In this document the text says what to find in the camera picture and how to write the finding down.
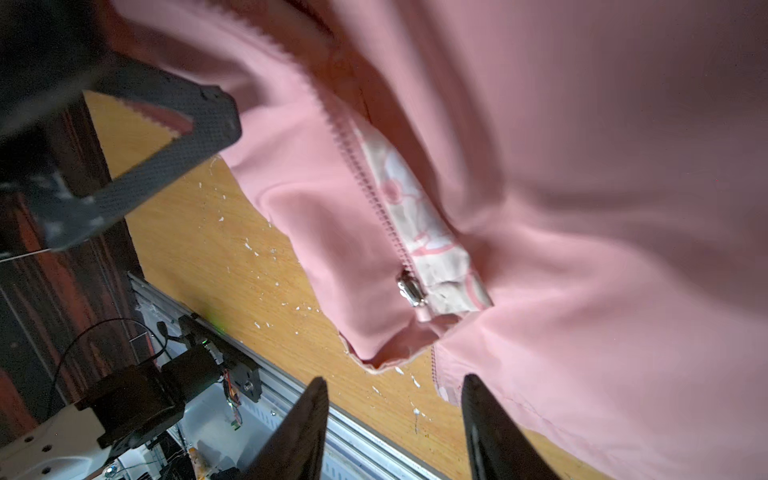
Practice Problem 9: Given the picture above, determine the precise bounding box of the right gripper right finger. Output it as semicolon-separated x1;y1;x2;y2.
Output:
461;374;559;480

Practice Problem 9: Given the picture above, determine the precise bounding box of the metal zipper slider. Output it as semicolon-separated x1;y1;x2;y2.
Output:
397;270;427;308

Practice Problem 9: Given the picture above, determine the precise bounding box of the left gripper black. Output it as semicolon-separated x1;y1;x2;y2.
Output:
1;1;242;251

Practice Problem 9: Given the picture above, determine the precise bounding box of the aluminium front rail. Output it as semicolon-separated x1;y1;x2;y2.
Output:
129;275;444;479

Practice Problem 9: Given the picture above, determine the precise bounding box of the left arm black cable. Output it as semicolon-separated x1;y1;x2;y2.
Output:
46;316;175;421

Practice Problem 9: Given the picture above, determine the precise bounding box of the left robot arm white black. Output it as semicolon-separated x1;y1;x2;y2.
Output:
1;1;247;479

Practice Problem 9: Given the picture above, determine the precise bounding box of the pink zip jacket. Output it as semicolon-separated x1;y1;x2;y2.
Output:
113;1;767;479

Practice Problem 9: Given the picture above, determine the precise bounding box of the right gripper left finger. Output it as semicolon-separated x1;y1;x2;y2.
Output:
242;377;329;480

